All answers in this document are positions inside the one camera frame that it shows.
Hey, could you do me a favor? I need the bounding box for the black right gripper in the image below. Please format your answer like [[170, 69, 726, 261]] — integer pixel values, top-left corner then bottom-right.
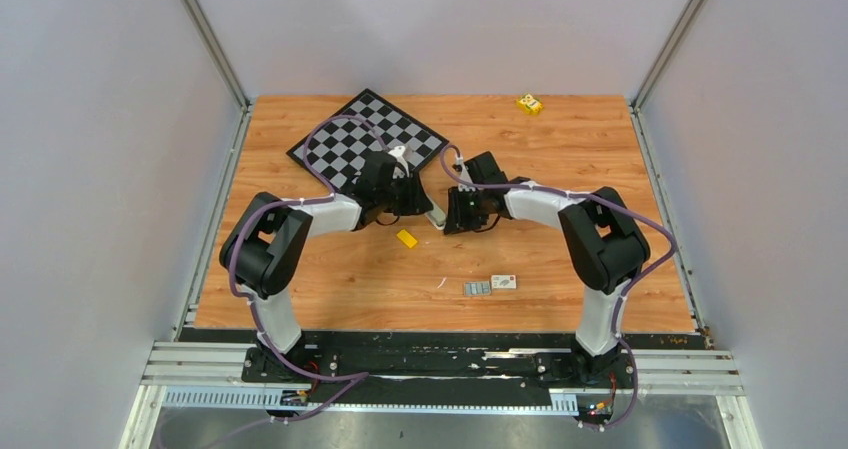
[[445, 186, 489, 235]]

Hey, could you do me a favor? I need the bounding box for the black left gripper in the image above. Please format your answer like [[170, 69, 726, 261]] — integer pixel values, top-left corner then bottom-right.
[[376, 171, 432, 217]]

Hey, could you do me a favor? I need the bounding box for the white staple box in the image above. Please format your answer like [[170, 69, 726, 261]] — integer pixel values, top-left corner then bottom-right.
[[490, 274, 517, 290]]

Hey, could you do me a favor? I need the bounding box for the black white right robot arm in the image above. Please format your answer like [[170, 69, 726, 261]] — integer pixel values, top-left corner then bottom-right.
[[442, 152, 651, 387]]

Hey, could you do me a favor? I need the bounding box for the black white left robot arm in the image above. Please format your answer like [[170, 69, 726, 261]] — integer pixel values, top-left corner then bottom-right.
[[219, 146, 434, 382]]

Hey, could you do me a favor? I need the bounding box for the yellow rectangular block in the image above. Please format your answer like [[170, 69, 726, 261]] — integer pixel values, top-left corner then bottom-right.
[[396, 229, 419, 249]]

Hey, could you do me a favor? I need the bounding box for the black white chessboard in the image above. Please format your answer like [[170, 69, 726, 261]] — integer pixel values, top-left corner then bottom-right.
[[287, 89, 448, 191]]

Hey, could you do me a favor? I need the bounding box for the yellow printed small box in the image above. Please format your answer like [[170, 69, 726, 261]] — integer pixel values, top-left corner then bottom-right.
[[516, 94, 544, 116]]

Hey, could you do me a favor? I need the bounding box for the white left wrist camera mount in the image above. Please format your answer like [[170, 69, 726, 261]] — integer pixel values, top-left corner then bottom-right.
[[388, 145, 412, 179]]

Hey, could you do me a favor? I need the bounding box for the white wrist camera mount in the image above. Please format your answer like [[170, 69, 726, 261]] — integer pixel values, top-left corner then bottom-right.
[[388, 145, 412, 179], [453, 157, 476, 192]]

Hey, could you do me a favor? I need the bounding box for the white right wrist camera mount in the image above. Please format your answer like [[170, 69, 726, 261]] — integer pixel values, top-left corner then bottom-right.
[[453, 157, 476, 192]]

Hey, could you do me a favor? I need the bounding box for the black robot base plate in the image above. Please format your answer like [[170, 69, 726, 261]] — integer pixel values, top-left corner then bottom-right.
[[241, 330, 637, 407]]

